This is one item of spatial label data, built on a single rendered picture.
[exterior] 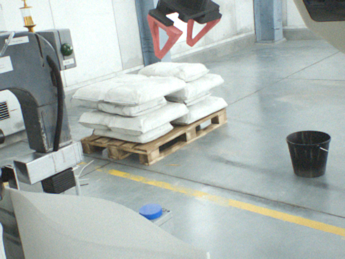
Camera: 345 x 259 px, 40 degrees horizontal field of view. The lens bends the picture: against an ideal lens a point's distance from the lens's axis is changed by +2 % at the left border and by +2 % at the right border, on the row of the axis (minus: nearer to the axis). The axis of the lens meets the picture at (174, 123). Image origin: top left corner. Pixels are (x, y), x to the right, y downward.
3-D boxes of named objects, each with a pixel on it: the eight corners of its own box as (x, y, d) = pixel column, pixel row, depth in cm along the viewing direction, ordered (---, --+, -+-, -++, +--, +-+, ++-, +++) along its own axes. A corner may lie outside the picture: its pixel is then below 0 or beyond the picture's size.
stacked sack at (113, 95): (190, 89, 405) (189, 73, 401) (138, 110, 358) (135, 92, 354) (155, 87, 432) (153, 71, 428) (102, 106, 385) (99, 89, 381)
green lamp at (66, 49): (76, 55, 107) (74, 41, 106) (65, 57, 105) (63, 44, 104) (69, 54, 108) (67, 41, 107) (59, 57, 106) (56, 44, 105)
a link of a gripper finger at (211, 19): (160, 41, 87) (174, -4, 82) (183, 34, 93) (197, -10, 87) (187, 60, 85) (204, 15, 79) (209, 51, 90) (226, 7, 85)
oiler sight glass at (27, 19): (38, 23, 102) (34, 7, 101) (27, 25, 100) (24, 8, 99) (31, 24, 103) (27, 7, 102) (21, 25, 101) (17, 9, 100)
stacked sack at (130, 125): (192, 115, 413) (190, 99, 409) (143, 139, 365) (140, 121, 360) (156, 111, 439) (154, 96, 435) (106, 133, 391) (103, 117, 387)
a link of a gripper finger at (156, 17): (136, 50, 82) (149, 2, 77) (161, 41, 88) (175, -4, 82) (164, 70, 80) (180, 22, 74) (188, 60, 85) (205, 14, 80)
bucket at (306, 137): (339, 167, 331) (338, 133, 323) (321, 184, 310) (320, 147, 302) (299, 161, 350) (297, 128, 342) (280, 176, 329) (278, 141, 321)
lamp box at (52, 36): (77, 67, 109) (70, 28, 106) (61, 71, 106) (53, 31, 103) (58, 66, 114) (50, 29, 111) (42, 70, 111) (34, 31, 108)
